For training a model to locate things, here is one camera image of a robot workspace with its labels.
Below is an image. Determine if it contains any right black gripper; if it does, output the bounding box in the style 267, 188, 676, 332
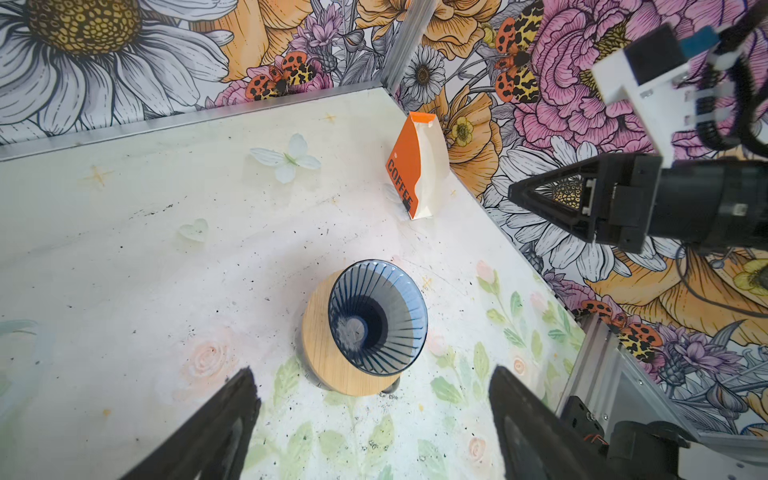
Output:
508, 153, 662, 254

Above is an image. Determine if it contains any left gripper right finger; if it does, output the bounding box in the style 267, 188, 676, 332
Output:
489, 365, 618, 480

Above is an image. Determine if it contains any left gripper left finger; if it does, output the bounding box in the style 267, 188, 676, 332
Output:
123, 368, 261, 479

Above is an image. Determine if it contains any wooden dripper ring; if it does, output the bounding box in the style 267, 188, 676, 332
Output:
301, 271, 402, 398

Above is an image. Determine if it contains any blue glass dripper cone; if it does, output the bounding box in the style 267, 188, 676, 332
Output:
328, 259, 428, 377

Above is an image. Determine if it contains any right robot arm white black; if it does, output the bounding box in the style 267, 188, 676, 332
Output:
508, 153, 767, 254

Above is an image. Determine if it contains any coffee filter pack orange top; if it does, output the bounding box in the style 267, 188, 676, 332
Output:
386, 112, 450, 220

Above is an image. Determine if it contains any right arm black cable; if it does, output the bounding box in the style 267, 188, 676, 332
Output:
695, 0, 768, 158

